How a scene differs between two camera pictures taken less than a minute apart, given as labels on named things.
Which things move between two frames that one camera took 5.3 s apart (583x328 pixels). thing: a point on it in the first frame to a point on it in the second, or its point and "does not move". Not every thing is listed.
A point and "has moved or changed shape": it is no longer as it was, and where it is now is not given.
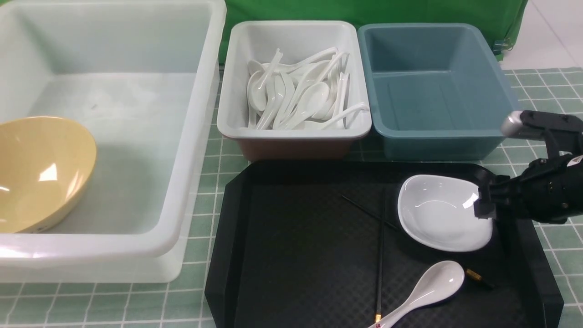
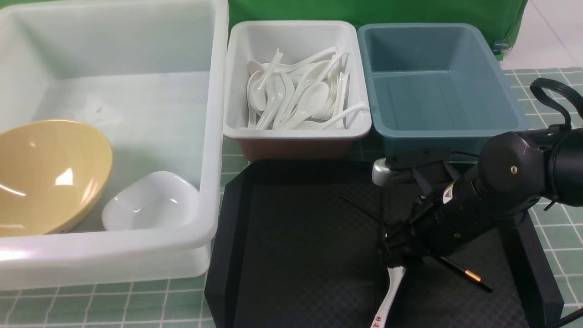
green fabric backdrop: [506, 15] does not move
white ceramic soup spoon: [442, 282] to [396, 274]
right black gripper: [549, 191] to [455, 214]
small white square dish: [439, 212] has moved or changed shape
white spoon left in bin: [257, 96] does not move
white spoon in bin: [313, 104] does not move
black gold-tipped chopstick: [380, 293] to [362, 207]
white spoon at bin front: [319, 125] does not move
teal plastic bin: [432, 91] does not move
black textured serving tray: [322, 245] does not move
